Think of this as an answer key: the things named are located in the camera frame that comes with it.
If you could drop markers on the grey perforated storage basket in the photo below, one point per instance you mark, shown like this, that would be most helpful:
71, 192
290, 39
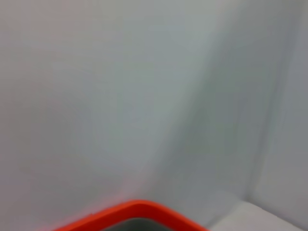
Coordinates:
137, 225

